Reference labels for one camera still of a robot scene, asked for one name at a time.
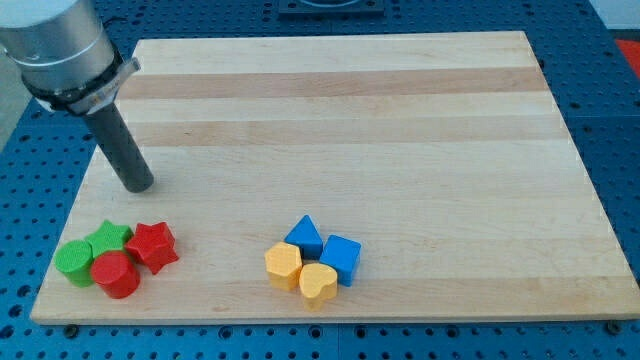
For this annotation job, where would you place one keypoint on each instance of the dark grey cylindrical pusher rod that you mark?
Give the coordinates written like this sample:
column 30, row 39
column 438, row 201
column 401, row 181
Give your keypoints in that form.
column 120, row 149

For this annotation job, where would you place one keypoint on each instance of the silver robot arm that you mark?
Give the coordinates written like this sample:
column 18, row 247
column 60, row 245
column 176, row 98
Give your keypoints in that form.
column 69, row 64

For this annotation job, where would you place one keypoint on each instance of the yellow hexagon block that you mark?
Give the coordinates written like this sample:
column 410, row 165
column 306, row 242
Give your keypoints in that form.
column 283, row 264

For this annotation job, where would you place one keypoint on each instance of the yellow heart block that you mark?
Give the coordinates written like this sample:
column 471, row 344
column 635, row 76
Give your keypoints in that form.
column 318, row 283

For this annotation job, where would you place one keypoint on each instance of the green star block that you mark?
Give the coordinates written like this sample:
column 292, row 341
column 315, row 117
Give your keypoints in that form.
column 108, row 237

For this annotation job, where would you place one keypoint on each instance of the red star block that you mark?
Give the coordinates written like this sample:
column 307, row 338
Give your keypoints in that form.
column 152, row 246

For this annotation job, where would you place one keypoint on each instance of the green cylinder block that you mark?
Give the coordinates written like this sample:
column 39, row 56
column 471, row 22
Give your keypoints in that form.
column 74, row 261

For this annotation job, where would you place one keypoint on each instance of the red cylinder block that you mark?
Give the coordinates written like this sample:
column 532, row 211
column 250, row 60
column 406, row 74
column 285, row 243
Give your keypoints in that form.
column 115, row 274

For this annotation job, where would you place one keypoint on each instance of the black mounting plate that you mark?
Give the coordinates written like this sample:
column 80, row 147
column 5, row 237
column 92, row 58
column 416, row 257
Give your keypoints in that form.
column 296, row 8

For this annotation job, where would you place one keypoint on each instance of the blue triangle block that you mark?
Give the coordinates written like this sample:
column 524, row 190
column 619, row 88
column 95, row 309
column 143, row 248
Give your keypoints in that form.
column 306, row 237

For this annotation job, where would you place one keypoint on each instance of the blue cube block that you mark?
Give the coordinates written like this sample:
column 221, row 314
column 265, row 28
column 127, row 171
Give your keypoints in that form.
column 343, row 255

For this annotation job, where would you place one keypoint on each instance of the light wooden board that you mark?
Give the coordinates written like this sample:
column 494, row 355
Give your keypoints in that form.
column 444, row 155

